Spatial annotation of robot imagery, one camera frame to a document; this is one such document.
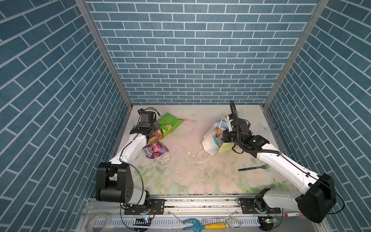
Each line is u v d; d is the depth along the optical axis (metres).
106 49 0.87
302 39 0.83
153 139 0.98
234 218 0.71
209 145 0.96
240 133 0.59
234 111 0.60
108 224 0.69
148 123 0.67
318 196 0.39
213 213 0.73
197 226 0.67
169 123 1.02
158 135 0.88
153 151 0.89
